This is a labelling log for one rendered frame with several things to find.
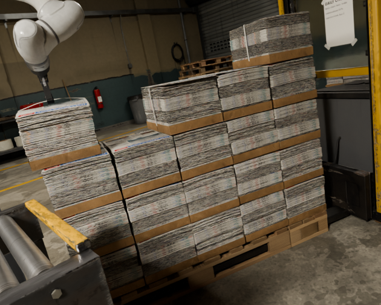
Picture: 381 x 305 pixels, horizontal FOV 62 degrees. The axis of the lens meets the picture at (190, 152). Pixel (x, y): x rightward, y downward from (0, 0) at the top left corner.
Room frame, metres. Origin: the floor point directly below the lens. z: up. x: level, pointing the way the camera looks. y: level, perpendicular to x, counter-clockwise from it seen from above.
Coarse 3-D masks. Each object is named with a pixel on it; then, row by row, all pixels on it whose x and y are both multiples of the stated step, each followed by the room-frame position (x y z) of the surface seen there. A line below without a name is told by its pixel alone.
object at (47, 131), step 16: (32, 112) 1.30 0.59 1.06; (48, 112) 1.27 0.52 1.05; (64, 112) 1.29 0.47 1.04; (80, 112) 1.32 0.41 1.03; (32, 128) 1.26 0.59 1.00; (48, 128) 1.29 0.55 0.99; (64, 128) 1.30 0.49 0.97; (80, 128) 1.32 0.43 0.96; (32, 144) 1.26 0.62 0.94; (48, 144) 1.28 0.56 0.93; (64, 144) 1.31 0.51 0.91; (80, 144) 1.33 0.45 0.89; (96, 144) 1.35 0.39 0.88; (32, 160) 1.26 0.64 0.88
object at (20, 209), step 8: (8, 208) 0.94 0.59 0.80; (16, 208) 0.92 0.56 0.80; (24, 208) 0.92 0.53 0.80; (0, 216) 0.88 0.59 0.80; (16, 216) 0.91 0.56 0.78; (24, 216) 0.92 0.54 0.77; (32, 216) 0.93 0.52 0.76; (24, 224) 0.91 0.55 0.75; (32, 224) 0.93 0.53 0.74; (32, 232) 0.92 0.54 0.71; (40, 232) 0.93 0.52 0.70; (0, 240) 0.87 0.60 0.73; (32, 240) 0.92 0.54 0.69; (0, 248) 0.86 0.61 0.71
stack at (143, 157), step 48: (144, 144) 1.40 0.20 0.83; (192, 144) 1.49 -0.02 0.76; (240, 144) 1.57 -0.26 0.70; (48, 192) 1.25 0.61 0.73; (96, 192) 1.32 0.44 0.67; (144, 192) 1.40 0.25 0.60; (192, 192) 1.46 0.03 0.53; (240, 192) 1.55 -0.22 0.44; (96, 240) 1.30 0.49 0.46; (144, 240) 1.38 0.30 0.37; (192, 240) 1.45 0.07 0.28; (288, 240) 1.64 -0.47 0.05; (144, 288) 1.37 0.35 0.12; (192, 288) 1.43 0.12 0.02
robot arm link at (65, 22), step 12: (24, 0) 1.30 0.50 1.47; (36, 0) 1.29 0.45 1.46; (48, 0) 1.27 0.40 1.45; (48, 12) 1.25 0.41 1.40; (60, 12) 1.26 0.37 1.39; (72, 12) 1.28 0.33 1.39; (48, 24) 1.23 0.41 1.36; (60, 24) 1.25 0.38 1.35; (72, 24) 1.28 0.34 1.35; (60, 36) 1.26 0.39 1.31
